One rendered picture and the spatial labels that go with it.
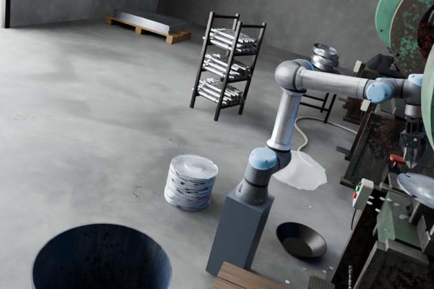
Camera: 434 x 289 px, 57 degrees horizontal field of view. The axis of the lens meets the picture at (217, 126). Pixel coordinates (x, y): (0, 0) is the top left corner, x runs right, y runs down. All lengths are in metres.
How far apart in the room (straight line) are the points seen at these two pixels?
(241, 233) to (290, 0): 6.77
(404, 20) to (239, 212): 1.72
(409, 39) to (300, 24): 5.47
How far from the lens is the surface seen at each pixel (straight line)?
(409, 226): 1.77
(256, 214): 1.83
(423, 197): 1.72
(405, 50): 2.95
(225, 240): 1.97
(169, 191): 2.48
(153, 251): 1.50
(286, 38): 8.35
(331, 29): 8.24
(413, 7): 2.93
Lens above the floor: 1.42
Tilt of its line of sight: 23 degrees down
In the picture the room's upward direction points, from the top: 14 degrees clockwise
